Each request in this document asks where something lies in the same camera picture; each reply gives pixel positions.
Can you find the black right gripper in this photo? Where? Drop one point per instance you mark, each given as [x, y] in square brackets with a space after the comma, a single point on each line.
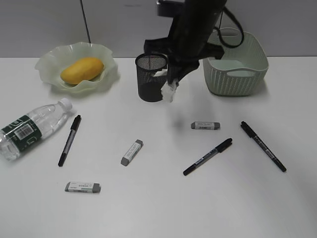
[183, 47]

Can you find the waste paper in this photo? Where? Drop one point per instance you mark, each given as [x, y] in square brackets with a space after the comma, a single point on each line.
[168, 89]

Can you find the yellow mango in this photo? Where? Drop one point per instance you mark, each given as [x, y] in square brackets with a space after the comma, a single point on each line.
[83, 69]

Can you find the black marker pen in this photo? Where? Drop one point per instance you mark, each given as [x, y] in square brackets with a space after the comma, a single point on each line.
[73, 130]
[249, 131]
[218, 149]

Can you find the clear water bottle green label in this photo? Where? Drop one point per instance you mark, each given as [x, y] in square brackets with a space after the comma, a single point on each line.
[28, 130]

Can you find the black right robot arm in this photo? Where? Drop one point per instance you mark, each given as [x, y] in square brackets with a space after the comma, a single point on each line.
[198, 16]

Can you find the black mesh pen holder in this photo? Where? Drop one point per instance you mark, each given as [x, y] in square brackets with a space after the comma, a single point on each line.
[149, 85]

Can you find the grey white eraser right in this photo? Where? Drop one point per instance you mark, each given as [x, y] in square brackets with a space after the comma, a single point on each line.
[205, 125]

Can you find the grey white eraser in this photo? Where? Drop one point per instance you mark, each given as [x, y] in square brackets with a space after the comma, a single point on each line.
[131, 153]
[205, 125]
[83, 187]

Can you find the pale green woven basket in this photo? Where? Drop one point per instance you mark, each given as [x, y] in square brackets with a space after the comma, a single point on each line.
[239, 71]

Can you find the grey white eraser centre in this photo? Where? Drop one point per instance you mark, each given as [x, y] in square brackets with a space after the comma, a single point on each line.
[131, 153]

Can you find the pale green wavy plate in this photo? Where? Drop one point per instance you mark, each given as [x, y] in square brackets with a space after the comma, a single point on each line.
[51, 65]

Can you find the grey white eraser front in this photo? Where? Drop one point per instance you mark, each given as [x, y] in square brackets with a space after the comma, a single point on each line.
[83, 187]

